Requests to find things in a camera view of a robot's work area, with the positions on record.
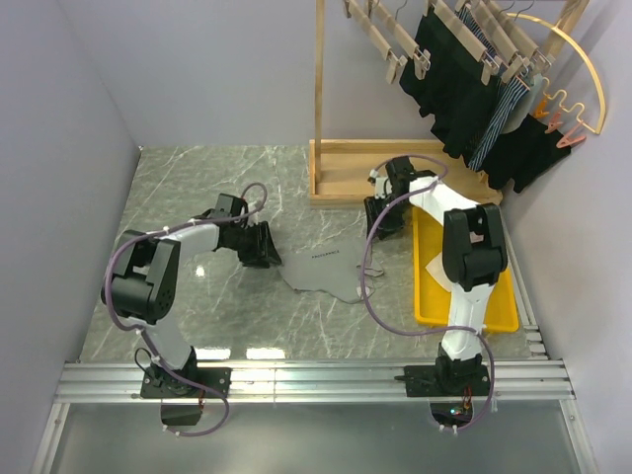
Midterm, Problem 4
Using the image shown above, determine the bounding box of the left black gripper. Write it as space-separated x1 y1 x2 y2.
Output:
226 221 281 269

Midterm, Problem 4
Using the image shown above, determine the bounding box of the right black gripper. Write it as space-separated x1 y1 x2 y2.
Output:
363 195 413 242

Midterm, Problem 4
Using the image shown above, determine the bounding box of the wooden clip hanger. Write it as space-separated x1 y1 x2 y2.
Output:
366 0 431 80
343 1 409 84
487 1 551 73

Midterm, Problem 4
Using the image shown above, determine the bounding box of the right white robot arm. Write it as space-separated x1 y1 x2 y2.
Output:
363 154 508 395

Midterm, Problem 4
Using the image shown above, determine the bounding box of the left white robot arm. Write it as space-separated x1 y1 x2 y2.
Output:
102 194 281 397

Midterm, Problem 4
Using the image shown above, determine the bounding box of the beige underwear in tray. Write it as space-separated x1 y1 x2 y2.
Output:
426 252 452 292

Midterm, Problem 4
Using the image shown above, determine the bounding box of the black underwear on hanger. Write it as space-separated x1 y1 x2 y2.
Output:
399 11 500 161

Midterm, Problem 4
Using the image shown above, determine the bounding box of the black underwear at rear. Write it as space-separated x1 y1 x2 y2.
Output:
482 115 572 194

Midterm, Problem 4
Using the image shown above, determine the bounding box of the light grey underwear hanging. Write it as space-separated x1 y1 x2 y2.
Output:
501 73 543 134

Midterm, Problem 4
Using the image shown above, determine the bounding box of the striped blue underwear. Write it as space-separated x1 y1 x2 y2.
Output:
458 7 530 171

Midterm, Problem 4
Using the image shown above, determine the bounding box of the wooden hanger holding black underwear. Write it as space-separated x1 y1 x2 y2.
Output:
426 0 501 86

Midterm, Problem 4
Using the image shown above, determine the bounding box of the gold arc hanger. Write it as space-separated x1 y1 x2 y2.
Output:
508 12 607 135

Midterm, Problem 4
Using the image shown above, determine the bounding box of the wooden hanger holding striped underwear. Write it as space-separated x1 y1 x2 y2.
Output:
455 1 529 84

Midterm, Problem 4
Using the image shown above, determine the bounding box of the wooden clothes rack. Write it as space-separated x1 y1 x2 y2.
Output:
308 0 592 209

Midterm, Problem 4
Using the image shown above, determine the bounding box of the yellow plastic tray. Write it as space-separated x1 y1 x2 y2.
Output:
412 207 519 333

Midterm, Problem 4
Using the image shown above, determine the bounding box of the pink clothes peg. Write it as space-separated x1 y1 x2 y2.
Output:
533 99 587 149

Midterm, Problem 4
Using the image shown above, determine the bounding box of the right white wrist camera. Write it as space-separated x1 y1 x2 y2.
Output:
367 169 393 199

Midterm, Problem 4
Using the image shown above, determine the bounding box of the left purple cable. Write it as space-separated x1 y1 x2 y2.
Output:
107 182 268 437

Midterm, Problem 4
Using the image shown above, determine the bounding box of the purple cable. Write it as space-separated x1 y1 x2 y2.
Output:
107 182 268 437
357 156 495 434

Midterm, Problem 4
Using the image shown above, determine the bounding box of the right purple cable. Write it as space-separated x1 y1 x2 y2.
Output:
357 156 495 434

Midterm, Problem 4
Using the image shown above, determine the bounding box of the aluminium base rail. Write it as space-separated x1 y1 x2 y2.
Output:
33 357 598 473

